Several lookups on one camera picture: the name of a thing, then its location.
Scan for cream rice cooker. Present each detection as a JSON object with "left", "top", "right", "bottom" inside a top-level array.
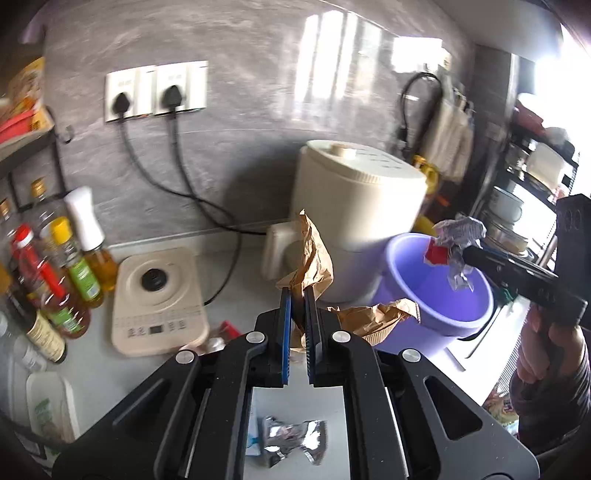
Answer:
[{"left": 261, "top": 140, "right": 428, "bottom": 303}]

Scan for clear plastic wrapper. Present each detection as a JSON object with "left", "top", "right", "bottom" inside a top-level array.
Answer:
[{"left": 182, "top": 337, "right": 227, "bottom": 356}]

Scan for person's right forearm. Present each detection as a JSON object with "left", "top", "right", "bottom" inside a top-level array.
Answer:
[{"left": 508, "top": 351, "right": 591, "bottom": 455}]

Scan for gold-capped clear bottle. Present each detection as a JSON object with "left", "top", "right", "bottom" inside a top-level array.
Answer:
[{"left": 28, "top": 178, "right": 61, "bottom": 232}]

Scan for dark sauce bottle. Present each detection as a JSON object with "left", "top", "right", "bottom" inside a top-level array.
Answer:
[{"left": 9, "top": 277, "right": 68, "bottom": 363}]

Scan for black dish rack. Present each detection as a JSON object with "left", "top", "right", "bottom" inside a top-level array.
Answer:
[{"left": 480, "top": 92, "right": 580, "bottom": 296}]

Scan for black looped cable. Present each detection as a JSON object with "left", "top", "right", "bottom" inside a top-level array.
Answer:
[{"left": 398, "top": 71, "right": 446, "bottom": 155}]

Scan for hanging white bags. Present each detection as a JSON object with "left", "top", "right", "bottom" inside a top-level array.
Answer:
[{"left": 422, "top": 85, "right": 476, "bottom": 183}]

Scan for yellow-capped green-label bottle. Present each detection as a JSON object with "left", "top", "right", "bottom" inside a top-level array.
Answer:
[{"left": 48, "top": 217, "right": 105, "bottom": 308}]

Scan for white box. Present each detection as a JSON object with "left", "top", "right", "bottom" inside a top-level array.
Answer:
[{"left": 526, "top": 143, "right": 571, "bottom": 185}]

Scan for red-capped sauce bottle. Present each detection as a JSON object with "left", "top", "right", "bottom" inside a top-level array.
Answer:
[{"left": 11, "top": 226, "right": 90, "bottom": 337}]

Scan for white plastic tray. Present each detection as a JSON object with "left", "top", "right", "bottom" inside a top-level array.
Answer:
[{"left": 25, "top": 371, "right": 77, "bottom": 446}]

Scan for black wall shelf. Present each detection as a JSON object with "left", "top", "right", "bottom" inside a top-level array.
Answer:
[{"left": 0, "top": 106, "right": 68, "bottom": 213}]

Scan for red pot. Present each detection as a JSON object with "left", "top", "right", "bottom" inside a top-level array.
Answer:
[{"left": 515, "top": 92, "right": 548, "bottom": 134}]

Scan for purple plastic bucket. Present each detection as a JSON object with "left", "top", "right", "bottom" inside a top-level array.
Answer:
[{"left": 369, "top": 233, "right": 495, "bottom": 358}]

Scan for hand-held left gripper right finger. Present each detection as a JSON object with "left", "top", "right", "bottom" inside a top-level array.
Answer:
[{"left": 302, "top": 286, "right": 541, "bottom": 480}]

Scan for cream induction cooker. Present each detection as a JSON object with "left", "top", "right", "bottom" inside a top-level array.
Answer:
[{"left": 111, "top": 247, "right": 211, "bottom": 356}]

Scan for white enamel pot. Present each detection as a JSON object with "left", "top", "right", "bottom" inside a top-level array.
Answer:
[{"left": 489, "top": 185, "right": 525, "bottom": 222}]

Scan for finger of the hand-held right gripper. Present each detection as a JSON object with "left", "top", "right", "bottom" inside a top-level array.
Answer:
[{"left": 462, "top": 247, "right": 561, "bottom": 301}]

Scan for person's right hand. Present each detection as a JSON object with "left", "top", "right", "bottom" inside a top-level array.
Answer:
[{"left": 516, "top": 305, "right": 587, "bottom": 385}]

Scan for white blue packet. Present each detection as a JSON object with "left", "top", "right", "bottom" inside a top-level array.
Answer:
[{"left": 247, "top": 401, "right": 266, "bottom": 457}]

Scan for brown paper bag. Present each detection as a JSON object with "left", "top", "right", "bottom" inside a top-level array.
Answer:
[{"left": 277, "top": 210, "right": 421, "bottom": 347}]

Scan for yellow snack package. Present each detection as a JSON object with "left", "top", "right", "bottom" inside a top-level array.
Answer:
[{"left": 7, "top": 58, "right": 47, "bottom": 104}]

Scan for yellow detergent bottle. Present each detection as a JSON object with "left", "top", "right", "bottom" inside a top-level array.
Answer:
[{"left": 411, "top": 154, "right": 439, "bottom": 234}]

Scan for red package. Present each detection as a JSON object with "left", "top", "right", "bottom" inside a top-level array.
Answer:
[{"left": 0, "top": 104, "right": 51, "bottom": 141}]

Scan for black power cable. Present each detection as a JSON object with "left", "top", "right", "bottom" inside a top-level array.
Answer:
[
  {"left": 119, "top": 113, "right": 269, "bottom": 236},
  {"left": 171, "top": 110, "right": 245, "bottom": 306}
]

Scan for steel pan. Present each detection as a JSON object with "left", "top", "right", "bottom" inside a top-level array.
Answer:
[{"left": 487, "top": 219, "right": 532, "bottom": 254}]

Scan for clear plastic bottle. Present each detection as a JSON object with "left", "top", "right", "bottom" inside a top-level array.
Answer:
[{"left": 11, "top": 335, "right": 47, "bottom": 372}]

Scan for crumpled silver foil wrapper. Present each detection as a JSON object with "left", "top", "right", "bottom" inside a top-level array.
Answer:
[{"left": 262, "top": 415, "right": 328, "bottom": 464}]

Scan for silver red wrapper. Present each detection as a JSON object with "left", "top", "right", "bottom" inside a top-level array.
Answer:
[{"left": 425, "top": 215, "right": 488, "bottom": 291}]

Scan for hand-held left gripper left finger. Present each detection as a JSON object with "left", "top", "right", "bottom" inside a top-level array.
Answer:
[{"left": 51, "top": 287, "right": 296, "bottom": 480}]

